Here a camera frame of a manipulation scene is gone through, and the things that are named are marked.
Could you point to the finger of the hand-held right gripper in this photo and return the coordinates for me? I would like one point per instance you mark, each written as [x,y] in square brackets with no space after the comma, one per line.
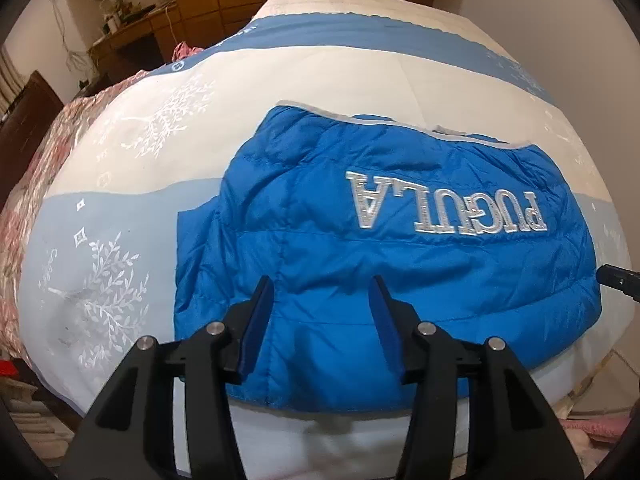
[617,277]

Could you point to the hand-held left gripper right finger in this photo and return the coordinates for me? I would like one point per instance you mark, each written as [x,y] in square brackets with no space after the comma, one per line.
[390,330]

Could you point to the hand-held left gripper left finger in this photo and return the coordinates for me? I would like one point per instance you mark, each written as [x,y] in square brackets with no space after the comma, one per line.
[252,330]

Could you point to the blue puffer jacket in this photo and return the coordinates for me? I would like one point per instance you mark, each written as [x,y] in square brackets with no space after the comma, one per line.
[350,260]

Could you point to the pink textured cloth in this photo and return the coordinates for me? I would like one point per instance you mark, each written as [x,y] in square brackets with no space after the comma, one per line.
[595,430]

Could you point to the blue and white bed blanket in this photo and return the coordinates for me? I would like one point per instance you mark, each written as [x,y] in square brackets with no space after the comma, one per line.
[150,175]

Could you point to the red packet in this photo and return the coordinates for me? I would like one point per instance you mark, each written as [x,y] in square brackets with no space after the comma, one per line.
[6,367]

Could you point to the pink floral quilt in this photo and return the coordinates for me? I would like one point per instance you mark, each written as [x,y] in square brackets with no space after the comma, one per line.
[30,170]

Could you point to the dark wooden headboard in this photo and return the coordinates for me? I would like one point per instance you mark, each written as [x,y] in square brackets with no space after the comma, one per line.
[25,130]

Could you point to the wooden desk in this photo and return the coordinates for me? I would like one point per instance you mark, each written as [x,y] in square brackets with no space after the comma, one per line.
[140,40]

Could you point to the potted plant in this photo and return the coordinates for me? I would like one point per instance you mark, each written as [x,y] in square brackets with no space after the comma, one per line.
[120,7]

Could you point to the beige curtain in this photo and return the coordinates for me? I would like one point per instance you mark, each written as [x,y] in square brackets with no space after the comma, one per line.
[7,80]

